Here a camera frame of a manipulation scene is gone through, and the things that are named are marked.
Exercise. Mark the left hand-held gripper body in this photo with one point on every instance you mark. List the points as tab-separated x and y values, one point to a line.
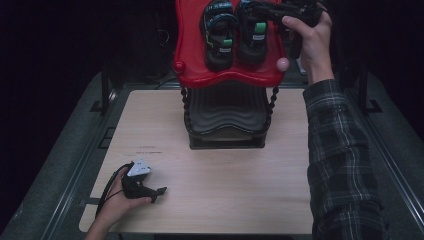
135	183

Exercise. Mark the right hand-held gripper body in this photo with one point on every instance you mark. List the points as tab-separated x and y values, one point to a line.
305	13

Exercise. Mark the black sandal with blue buckle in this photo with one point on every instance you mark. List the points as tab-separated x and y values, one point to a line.
218	36

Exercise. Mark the red and black shoe rack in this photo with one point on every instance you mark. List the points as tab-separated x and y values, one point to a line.
230	110

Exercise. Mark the person's left hand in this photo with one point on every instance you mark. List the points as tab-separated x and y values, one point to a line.
118	206

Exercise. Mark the person's right hand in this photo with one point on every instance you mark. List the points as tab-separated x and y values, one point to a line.
316	46

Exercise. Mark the white metal stand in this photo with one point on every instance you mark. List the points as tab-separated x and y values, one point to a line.
302	66

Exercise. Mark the black metal stand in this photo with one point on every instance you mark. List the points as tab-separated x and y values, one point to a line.
365	90
105	90

